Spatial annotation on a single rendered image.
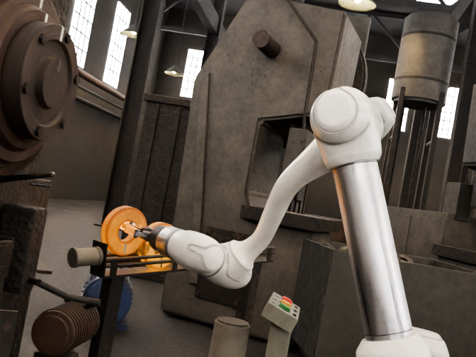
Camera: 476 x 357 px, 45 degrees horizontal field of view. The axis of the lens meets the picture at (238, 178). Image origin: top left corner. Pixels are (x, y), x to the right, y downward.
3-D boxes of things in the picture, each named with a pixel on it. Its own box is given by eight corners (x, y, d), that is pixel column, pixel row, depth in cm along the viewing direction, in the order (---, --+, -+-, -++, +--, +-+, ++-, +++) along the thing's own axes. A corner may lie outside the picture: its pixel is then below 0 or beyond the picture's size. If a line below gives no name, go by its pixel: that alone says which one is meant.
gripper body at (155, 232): (152, 252, 167) (133, 244, 173) (174, 253, 173) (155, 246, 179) (158, 227, 167) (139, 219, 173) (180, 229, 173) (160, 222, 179)
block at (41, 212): (-17, 287, 158) (0, 201, 159) (-1, 284, 166) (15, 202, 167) (19, 295, 157) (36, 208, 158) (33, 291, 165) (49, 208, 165)
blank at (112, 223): (103, 205, 179) (110, 207, 176) (144, 205, 190) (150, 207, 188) (97, 253, 180) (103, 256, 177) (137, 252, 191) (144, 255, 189)
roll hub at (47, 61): (-10, 129, 125) (15, 3, 125) (49, 144, 152) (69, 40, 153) (14, 134, 124) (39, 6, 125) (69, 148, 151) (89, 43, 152)
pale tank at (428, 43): (361, 277, 938) (409, 6, 952) (358, 271, 1028) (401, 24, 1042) (419, 288, 925) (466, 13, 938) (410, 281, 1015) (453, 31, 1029)
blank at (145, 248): (138, 223, 189) (144, 225, 187) (174, 219, 200) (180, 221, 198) (136, 270, 191) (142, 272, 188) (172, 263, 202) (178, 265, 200)
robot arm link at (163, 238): (187, 261, 169) (174, 256, 173) (193, 231, 169) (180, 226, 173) (163, 260, 163) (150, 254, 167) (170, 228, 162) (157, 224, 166)
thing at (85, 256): (65, 265, 173) (67, 246, 173) (91, 263, 180) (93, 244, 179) (76, 270, 169) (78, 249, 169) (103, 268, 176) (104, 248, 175)
